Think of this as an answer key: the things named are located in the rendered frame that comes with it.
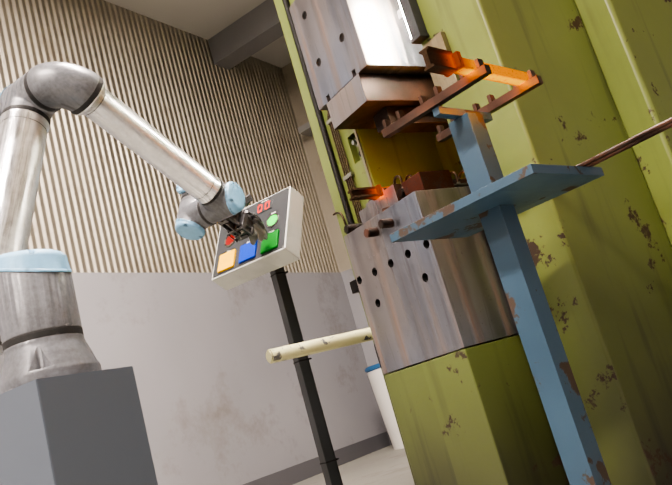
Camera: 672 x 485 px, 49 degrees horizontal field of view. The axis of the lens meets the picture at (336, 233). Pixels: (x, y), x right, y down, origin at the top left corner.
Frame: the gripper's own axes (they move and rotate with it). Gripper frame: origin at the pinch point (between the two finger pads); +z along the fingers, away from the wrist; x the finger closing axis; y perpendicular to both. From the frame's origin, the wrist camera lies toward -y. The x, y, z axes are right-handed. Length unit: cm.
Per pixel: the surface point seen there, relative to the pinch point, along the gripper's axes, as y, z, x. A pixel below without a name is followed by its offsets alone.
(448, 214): 51, -30, 85
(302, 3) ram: -61, -33, 38
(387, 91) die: -25, -11, 57
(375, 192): 4.9, -1.6, 46.4
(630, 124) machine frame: -9, 29, 117
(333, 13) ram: -47, -32, 51
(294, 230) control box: -3.8, 7.2, 7.0
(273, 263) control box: 6.3, 7.8, -1.9
